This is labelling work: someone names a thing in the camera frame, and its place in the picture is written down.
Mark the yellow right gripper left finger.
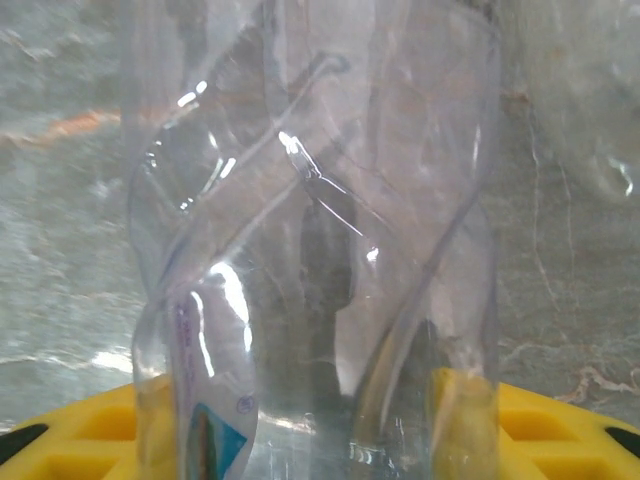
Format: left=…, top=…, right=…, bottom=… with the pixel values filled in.
left=0, top=374, right=174, bottom=480

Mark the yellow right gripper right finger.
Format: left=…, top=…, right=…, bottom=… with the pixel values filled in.
left=429, top=367, right=640, bottom=480

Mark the clear plastic bottle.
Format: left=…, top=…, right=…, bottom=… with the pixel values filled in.
left=122, top=0, right=504, bottom=480

